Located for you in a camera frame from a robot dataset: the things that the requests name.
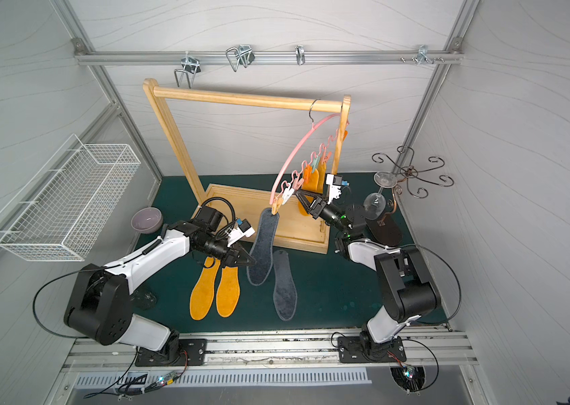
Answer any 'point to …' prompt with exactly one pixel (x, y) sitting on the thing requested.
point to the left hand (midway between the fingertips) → (252, 263)
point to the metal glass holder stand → (383, 229)
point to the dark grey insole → (285, 298)
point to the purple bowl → (147, 220)
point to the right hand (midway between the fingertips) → (297, 191)
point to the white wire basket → (60, 213)
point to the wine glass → (374, 203)
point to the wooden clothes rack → (295, 234)
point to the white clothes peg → (287, 194)
